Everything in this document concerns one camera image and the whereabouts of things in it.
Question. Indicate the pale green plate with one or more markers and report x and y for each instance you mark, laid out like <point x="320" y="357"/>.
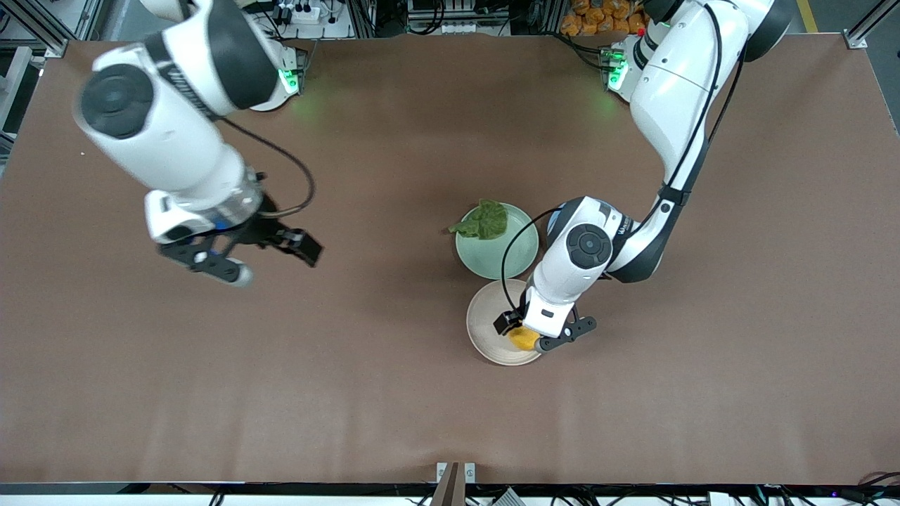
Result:
<point x="492" y="256"/>

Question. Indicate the silver aluminium frame profile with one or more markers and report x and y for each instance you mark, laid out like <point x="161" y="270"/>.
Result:
<point x="872" y="21"/>
<point x="35" y="31"/>

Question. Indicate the metal table edge bracket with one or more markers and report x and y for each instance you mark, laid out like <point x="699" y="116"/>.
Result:
<point x="455" y="485"/>

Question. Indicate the beige plate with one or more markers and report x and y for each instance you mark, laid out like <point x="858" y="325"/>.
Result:
<point x="485" y="330"/>

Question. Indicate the grey metal side rack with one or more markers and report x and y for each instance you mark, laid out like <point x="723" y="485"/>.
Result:
<point x="10" y="91"/>

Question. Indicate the bag of oranges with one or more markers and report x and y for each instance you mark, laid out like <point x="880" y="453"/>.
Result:
<point x="598" y="17"/>

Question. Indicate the yellow lemon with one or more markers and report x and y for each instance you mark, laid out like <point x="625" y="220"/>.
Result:
<point x="524" y="341"/>

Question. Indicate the white power strip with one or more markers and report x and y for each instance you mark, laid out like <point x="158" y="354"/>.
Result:
<point x="306" y="14"/>

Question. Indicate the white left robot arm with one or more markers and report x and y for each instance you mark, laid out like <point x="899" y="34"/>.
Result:
<point x="668" y="84"/>

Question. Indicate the blue plate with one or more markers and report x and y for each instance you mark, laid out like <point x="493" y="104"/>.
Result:
<point x="553" y="223"/>

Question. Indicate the green lettuce leaf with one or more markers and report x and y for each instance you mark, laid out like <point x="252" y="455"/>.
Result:
<point x="489" y="219"/>

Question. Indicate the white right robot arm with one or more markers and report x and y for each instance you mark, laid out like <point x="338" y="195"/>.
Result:
<point x="169" y="133"/>

